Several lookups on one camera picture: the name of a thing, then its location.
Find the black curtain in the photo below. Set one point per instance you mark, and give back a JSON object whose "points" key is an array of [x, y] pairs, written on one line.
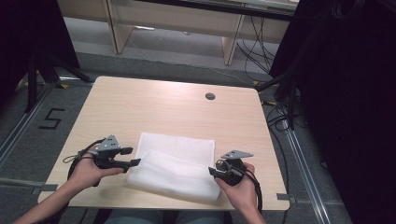
{"points": [[348, 93], [28, 34]]}

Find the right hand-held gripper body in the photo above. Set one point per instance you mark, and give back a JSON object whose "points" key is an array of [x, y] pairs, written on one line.
{"points": [[232, 171]]}

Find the grey metal floor rail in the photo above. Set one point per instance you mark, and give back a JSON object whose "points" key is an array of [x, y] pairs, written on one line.
{"points": [[21, 126], [306, 174]]}

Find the person's left hand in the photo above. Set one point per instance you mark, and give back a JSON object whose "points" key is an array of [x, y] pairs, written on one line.
{"points": [[85, 172]]}

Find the white cloth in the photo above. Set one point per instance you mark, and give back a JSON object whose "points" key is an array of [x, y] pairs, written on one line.
{"points": [[177, 168]]}

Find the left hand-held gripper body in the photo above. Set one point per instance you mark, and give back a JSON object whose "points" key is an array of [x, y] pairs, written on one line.
{"points": [[107, 148]]}

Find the black metal stand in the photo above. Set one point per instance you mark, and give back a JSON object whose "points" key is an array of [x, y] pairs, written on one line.
{"points": [[291, 102], [31, 84]]}

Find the person's right hand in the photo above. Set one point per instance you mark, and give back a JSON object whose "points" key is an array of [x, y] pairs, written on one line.
{"points": [[243, 194]]}

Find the light wooden desk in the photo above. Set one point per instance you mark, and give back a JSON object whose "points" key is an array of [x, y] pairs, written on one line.
{"points": [[174, 18]]}

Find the round grey table grommet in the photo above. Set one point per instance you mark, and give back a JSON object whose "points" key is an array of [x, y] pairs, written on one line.
{"points": [[210, 96]]}

